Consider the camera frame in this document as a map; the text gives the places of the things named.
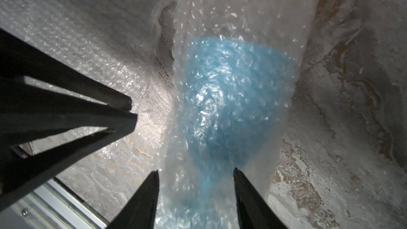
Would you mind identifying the bubble orange glass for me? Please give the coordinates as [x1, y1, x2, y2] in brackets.
[1, 0, 175, 165]

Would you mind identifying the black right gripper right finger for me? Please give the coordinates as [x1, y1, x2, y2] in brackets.
[233, 168, 287, 229]

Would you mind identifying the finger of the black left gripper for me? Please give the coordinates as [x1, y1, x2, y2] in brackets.
[0, 85, 139, 212]
[1, 29, 132, 111]

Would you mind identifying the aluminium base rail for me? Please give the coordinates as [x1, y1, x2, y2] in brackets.
[1, 178, 109, 229]

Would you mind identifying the bubble blue glass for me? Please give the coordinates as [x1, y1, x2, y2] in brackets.
[155, 0, 318, 229]

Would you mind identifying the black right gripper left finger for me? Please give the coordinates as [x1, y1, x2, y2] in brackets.
[107, 171, 160, 229]

